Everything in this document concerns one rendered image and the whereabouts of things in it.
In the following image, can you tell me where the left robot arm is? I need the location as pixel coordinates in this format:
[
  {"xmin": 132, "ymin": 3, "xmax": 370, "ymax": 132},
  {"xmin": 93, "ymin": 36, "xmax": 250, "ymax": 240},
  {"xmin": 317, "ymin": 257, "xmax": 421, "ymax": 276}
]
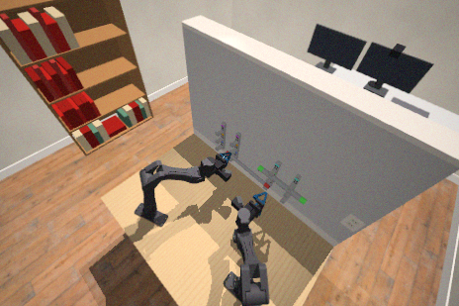
[{"xmin": 135, "ymin": 156, "xmax": 232, "ymax": 227}]

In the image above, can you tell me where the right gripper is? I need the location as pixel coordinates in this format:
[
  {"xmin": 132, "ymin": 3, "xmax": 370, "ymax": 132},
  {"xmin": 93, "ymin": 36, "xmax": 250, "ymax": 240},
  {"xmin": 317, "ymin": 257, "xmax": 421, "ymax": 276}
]
[{"xmin": 249, "ymin": 192, "xmax": 268, "ymax": 222}]

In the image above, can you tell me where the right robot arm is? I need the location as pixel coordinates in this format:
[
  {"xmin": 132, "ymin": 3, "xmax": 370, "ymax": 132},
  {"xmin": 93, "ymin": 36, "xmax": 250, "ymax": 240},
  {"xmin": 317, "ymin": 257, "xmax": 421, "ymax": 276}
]
[{"xmin": 224, "ymin": 196, "xmax": 269, "ymax": 306}]

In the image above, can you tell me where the grey metal bar with green ends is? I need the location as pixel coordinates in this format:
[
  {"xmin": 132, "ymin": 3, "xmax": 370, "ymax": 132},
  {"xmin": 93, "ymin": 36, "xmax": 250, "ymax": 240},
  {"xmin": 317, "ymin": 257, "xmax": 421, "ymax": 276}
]
[{"xmin": 258, "ymin": 165, "xmax": 307, "ymax": 205}]

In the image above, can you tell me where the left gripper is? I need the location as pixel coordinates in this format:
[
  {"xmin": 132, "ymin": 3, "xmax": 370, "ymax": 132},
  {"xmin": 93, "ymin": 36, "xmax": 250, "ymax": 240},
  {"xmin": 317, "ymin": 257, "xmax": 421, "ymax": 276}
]
[{"xmin": 215, "ymin": 153, "xmax": 231, "ymax": 169}]

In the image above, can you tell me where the grey metal bar with red end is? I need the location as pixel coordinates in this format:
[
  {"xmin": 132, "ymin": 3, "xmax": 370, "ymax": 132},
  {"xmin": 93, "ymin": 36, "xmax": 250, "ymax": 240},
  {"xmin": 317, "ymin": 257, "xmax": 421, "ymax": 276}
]
[{"xmin": 230, "ymin": 155, "xmax": 270, "ymax": 189}]

